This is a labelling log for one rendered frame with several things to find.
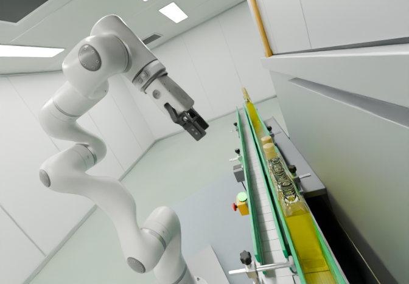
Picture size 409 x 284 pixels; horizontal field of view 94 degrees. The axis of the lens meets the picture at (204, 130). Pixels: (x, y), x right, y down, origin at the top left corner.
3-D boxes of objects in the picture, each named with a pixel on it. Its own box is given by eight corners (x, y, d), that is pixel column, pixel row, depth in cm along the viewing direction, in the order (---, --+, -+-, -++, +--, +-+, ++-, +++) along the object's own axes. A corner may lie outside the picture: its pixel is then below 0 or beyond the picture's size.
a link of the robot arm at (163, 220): (152, 286, 72) (123, 239, 65) (174, 242, 88) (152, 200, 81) (178, 289, 67) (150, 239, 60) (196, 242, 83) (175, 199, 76)
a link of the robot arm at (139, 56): (143, 62, 39) (164, 57, 47) (94, 9, 37) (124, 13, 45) (124, 89, 43) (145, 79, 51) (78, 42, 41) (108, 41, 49)
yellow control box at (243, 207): (255, 213, 91) (251, 202, 89) (240, 217, 93) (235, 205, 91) (254, 204, 98) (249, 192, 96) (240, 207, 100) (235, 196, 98)
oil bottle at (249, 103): (259, 123, 161) (248, 92, 153) (253, 125, 162) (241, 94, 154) (258, 121, 166) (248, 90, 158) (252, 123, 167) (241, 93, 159)
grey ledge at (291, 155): (331, 206, 75) (325, 183, 72) (307, 211, 77) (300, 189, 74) (276, 126, 163) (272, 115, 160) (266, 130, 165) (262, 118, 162)
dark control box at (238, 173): (250, 180, 117) (245, 168, 114) (237, 183, 119) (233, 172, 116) (249, 173, 124) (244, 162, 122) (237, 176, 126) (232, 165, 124)
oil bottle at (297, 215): (327, 267, 49) (307, 204, 43) (304, 270, 51) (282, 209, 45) (318, 247, 54) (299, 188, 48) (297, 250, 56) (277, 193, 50)
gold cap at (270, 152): (269, 153, 64) (265, 142, 63) (279, 154, 62) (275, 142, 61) (265, 159, 62) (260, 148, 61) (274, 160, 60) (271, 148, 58)
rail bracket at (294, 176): (317, 194, 71) (308, 165, 68) (298, 198, 73) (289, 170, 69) (313, 187, 75) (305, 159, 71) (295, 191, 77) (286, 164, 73)
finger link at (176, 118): (167, 111, 39) (186, 125, 42) (167, 93, 45) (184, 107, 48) (163, 115, 39) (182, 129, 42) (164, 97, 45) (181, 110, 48)
